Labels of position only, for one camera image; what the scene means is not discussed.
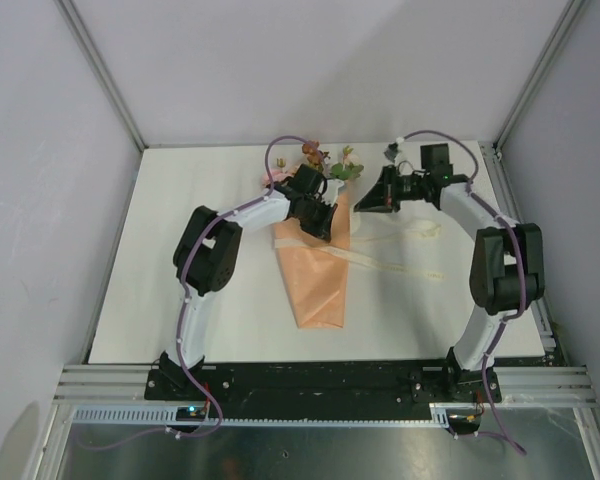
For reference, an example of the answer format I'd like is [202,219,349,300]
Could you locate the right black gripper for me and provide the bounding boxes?
[355,165,430,214]

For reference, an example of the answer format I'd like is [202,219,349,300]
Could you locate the cream ribbon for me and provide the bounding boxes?
[274,218,445,281]

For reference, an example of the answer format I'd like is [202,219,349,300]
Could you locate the white fake flower stem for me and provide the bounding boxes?
[329,145,364,182]

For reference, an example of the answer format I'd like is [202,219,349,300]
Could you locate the pink fake flower stem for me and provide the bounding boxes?
[261,157,300,188]

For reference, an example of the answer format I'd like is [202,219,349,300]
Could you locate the orange beige wrapping paper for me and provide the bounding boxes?
[273,192,351,329]

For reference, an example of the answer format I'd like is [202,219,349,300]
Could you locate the brown orange fake flower stem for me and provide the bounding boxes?
[301,142,330,173]

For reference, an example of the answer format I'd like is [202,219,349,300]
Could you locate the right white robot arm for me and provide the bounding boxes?
[354,143,545,401]

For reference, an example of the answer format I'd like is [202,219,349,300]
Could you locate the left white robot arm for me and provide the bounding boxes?
[158,165,344,400]

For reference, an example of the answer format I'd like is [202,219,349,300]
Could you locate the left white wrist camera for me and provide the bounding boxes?
[321,179,346,205]

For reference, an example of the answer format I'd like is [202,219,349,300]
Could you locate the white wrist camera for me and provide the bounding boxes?
[384,138,404,164]
[321,179,346,205]

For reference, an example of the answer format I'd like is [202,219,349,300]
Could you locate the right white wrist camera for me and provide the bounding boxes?
[384,138,404,164]

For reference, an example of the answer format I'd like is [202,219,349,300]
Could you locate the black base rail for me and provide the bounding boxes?
[144,359,502,422]

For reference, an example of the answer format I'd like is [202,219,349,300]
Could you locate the grey cable duct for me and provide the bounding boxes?
[72,402,454,431]

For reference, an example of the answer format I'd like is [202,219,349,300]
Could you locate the right aluminium corner post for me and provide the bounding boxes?
[492,0,590,151]

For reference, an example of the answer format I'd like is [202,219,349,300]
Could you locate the aluminium corner post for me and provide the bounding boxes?
[54,0,147,153]
[492,0,590,151]

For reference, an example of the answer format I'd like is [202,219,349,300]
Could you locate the aluminium frame profile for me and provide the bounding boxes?
[53,364,154,404]

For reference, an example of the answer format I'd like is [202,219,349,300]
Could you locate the left aluminium corner post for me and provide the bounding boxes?
[54,0,147,153]

